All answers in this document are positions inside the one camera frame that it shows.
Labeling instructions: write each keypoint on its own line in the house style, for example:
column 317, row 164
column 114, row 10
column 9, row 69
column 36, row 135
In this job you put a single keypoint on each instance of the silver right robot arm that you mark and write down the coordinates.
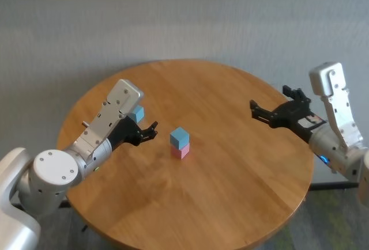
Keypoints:
column 331, row 149

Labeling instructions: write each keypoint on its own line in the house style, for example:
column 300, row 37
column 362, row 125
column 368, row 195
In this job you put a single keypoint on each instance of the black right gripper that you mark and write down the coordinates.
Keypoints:
column 291, row 117

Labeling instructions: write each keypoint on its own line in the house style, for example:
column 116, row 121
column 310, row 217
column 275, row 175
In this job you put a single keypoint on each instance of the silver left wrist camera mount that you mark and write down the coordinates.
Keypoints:
column 115, row 109

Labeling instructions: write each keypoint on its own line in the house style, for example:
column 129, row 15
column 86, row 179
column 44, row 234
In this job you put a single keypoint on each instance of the pink building block cube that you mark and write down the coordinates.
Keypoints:
column 181, row 152

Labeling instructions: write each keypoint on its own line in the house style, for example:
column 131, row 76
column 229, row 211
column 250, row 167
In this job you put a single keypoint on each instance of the blue building block cube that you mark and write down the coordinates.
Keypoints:
column 179, row 137
column 139, row 113

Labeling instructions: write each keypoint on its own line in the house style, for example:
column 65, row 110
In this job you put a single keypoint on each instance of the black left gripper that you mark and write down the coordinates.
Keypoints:
column 125, row 132

